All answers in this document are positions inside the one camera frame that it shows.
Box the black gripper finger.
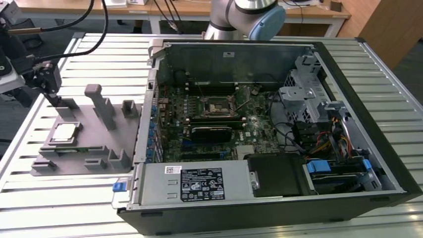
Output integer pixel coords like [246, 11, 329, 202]
[34, 61, 64, 108]

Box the silver CPU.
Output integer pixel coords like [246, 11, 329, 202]
[52, 123, 78, 143]

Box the CPU socket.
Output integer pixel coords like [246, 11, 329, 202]
[197, 95, 238, 118]

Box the black mesh waste bin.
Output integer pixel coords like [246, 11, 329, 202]
[20, 33, 44, 49]

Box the grey parts rack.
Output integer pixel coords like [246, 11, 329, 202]
[29, 83, 142, 177]

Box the plain white box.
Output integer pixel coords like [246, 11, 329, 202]
[101, 0, 128, 9]

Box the grey power supply unit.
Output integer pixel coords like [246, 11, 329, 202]
[130, 160, 257, 206]

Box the black graphics card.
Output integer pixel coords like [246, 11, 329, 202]
[189, 125, 232, 144]

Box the black expansion slot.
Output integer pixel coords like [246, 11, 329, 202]
[180, 151, 225, 160]

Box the metal socket cover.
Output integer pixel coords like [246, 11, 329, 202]
[229, 86, 252, 113]

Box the green motherboard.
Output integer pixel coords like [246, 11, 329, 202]
[154, 83, 297, 164]

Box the grey metal drive cage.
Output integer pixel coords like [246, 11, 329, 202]
[276, 54, 330, 129]

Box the black PC case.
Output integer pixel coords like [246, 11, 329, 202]
[110, 37, 423, 236]

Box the blue disk carrier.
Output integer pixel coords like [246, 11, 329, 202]
[305, 160, 333, 176]

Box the wooden cabinet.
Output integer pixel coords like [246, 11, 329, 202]
[338, 0, 423, 70]

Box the metal disk bay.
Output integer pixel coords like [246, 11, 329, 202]
[301, 148, 384, 196]

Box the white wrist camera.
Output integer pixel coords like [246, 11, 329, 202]
[0, 56, 26, 86]

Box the black camera cable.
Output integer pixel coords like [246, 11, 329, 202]
[28, 0, 112, 62]

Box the black internal wire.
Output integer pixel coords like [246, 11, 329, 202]
[268, 91, 304, 152]

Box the yellow wire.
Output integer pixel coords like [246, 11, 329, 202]
[332, 118, 352, 154]

